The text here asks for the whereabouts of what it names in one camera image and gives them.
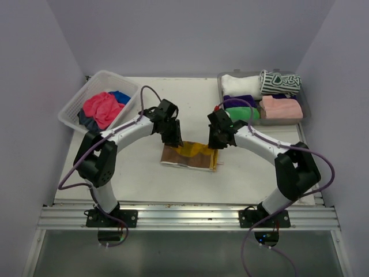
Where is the yellow brown towel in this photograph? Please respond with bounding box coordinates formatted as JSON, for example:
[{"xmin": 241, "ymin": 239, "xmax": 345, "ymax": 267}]
[{"xmin": 160, "ymin": 141, "xmax": 218, "ymax": 171}]

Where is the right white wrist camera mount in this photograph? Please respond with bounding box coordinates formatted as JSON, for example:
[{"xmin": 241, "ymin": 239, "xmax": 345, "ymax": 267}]
[{"xmin": 213, "ymin": 106, "xmax": 231, "ymax": 117}]

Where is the white perforated plastic basket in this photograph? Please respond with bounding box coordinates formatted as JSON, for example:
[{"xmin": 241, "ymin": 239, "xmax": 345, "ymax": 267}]
[{"xmin": 58, "ymin": 70, "xmax": 141, "ymax": 134}]

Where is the purple rolled towel back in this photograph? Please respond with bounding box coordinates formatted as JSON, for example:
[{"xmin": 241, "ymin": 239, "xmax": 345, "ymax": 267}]
[{"xmin": 272, "ymin": 93, "xmax": 296, "ymax": 100}]

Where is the blue towel in basket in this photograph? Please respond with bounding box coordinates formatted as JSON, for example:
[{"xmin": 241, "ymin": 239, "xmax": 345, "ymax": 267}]
[{"xmin": 109, "ymin": 91, "xmax": 131, "ymax": 105}]

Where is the white rolled towel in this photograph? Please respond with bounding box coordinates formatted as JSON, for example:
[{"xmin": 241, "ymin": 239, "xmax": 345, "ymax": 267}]
[{"xmin": 220, "ymin": 74, "xmax": 262, "ymax": 99}]

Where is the pink towel in basket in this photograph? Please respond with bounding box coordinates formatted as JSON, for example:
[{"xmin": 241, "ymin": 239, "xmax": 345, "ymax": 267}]
[{"xmin": 82, "ymin": 92, "xmax": 125, "ymax": 130}]

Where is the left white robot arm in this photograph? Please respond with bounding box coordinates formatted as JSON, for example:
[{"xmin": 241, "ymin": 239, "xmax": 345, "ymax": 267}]
[{"xmin": 74, "ymin": 99, "xmax": 183, "ymax": 228}]

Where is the pink rolled towel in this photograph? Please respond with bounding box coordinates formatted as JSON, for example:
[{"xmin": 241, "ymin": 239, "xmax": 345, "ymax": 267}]
[{"xmin": 259, "ymin": 95, "xmax": 303, "ymax": 119}]

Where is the purple rolled towel front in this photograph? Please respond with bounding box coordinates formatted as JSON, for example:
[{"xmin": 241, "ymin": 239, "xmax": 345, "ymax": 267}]
[{"xmin": 223, "ymin": 95, "xmax": 257, "ymax": 109}]

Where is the dark grey towel in basket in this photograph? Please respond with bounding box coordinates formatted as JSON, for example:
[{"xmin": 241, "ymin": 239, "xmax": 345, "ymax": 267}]
[{"xmin": 78, "ymin": 109, "xmax": 103, "ymax": 133}]

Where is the grey plastic tray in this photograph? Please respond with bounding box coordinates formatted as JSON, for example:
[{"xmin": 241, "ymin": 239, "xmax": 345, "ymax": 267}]
[{"xmin": 217, "ymin": 70, "xmax": 310, "ymax": 126}]

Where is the purple rolled towel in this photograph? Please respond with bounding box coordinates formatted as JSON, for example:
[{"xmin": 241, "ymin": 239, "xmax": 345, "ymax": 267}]
[
  {"xmin": 272, "ymin": 93, "xmax": 296, "ymax": 100},
  {"xmin": 223, "ymin": 95, "xmax": 257, "ymax": 109}
]

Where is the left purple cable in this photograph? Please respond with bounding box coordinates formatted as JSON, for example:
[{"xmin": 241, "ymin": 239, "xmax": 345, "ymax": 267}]
[{"xmin": 57, "ymin": 85, "xmax": 162, "ymax": 248}]

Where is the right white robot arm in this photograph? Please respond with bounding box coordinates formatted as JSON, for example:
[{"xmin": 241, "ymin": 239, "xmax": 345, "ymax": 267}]
[{"xmin": 208, "ymin": 109, "xmax": 321, "ymax": 228}]

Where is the aluminium mounting rail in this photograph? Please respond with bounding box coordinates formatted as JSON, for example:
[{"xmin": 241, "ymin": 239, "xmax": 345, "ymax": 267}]
[{"xmin": 37, "ymin": 201, "xmax": 340, "ymax": 231}]

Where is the green rolled towel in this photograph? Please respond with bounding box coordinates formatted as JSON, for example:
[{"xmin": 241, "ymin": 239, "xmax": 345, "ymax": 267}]
[{"xmin": 225, "ymin": 107, "xmax": 260, "ymax": 122}]

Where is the green white striped towel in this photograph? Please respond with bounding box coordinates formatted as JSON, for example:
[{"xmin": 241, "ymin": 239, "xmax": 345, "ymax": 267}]
[{"xmin": 259, "ymin": 70, "xmax": 302, "ymax": 97}]

